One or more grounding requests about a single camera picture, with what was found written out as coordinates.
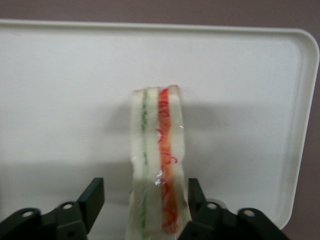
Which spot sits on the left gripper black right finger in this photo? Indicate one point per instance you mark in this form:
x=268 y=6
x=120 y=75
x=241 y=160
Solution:
x=220 y=225

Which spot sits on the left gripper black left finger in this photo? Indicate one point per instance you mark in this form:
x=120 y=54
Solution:
x=75 y=220

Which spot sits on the foil-backed sandwich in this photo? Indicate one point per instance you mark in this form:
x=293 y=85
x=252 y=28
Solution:
x=155 y=150

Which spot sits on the cream plastic tray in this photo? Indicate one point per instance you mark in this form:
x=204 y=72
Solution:
x=75 y=87

